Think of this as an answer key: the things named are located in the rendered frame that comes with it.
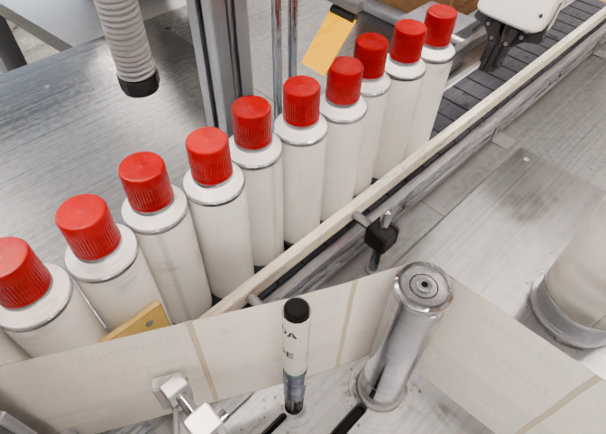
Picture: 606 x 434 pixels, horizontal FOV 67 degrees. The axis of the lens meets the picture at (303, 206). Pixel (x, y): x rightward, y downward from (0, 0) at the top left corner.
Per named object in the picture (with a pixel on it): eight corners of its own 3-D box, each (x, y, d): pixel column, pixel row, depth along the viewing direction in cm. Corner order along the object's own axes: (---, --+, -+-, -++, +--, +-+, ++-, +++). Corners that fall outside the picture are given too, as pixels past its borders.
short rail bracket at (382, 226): (373, 285, 56) (390, 225, 47) (355, 270, 58) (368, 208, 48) (390, 270, 58) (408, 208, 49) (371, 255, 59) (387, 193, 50)
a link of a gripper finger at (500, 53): (505, 26, 66) (482, 70, 69) (526, 35, 64) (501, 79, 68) (513, 26, 68) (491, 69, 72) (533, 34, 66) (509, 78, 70)
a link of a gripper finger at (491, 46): (484, 17, 67) (463, 61, 71) (504, 26, 66) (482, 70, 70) (492, 18, 69) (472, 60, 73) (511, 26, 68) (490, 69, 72)
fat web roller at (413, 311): (382, 424, 41) (433, 331, 27) (345, 386, 43) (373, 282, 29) (413, 388, 43) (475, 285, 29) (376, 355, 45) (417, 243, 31)
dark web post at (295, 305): (293, 420, 41) (296, 326, 27) (280, 405, 42) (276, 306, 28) (307, 406, 42) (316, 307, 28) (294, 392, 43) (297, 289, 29)
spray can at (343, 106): (343, 231, 55) (363, 87, 40) (303, 217, 57) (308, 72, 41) (356, 201, 58) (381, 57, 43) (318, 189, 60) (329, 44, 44)
